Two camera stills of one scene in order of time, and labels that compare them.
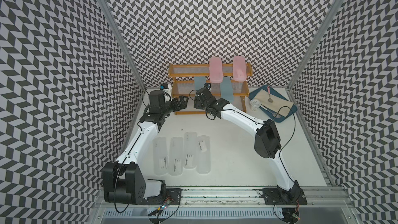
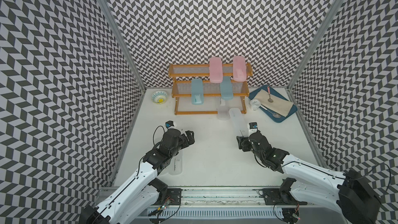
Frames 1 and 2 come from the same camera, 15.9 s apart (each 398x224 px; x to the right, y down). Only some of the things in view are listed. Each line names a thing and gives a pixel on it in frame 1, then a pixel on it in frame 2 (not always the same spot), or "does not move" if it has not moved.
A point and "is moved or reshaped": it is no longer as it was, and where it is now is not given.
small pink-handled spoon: [269, 99] does not move
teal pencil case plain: [226, 89] does not move
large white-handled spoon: [274, 114] does not move
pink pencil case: [215, 69] does not move
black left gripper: [183, 104] to [190, 138]
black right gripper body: [199, 105] to [247, 146]
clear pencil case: [203, 154] is moved or reshaped
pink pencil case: [239, 68] does not move
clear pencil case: [176, 156] does not move
